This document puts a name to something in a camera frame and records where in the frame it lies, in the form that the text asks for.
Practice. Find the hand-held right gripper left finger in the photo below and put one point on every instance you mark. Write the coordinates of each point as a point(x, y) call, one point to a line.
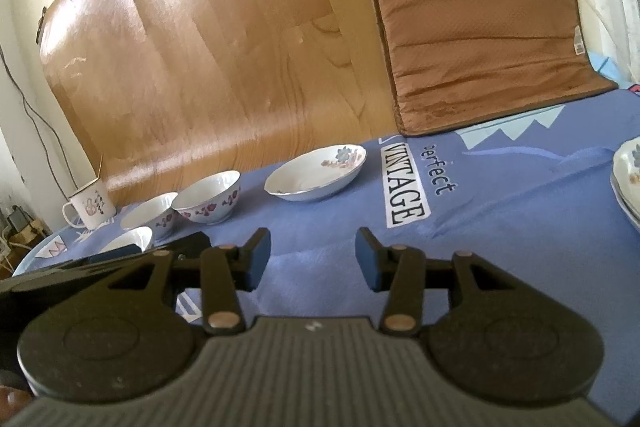
point(255, 262)

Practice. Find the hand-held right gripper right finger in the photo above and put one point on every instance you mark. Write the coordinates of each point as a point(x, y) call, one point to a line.
point(367, 262)

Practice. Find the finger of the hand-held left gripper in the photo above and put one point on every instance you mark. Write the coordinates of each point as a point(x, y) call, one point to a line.
point(120, 253)
point(187, 243)

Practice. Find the white bowl with red flowers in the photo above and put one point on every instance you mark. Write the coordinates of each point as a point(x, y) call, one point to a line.
point(130, 238)
point(150, 212)
point(210, 192)

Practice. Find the small white floral plate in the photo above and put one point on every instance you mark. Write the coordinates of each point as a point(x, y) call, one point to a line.
point(310, 179)
point(631, 162)

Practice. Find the large white floral plate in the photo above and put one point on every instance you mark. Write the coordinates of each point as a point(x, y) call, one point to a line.
point(629, 212)

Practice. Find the white enamel mug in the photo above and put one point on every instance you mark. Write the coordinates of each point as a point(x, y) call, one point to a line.
point(92, 209)

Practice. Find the dark small box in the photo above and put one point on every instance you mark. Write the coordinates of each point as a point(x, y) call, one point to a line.
point(19, 219)

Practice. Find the blue printed blanket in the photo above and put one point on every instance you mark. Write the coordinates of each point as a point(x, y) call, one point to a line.
point(500, 207)

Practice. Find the wood-pattern board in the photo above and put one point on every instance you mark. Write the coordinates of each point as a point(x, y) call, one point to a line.
point(225, 57)

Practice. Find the brown seat cushion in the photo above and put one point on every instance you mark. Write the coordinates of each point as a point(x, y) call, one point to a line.
point(480, 32)

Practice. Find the light blue cloth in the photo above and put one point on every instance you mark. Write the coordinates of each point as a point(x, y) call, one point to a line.
point(602, 67)

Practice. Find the pink printed cloth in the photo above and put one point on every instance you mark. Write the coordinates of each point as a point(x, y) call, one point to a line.
point(635, 89)

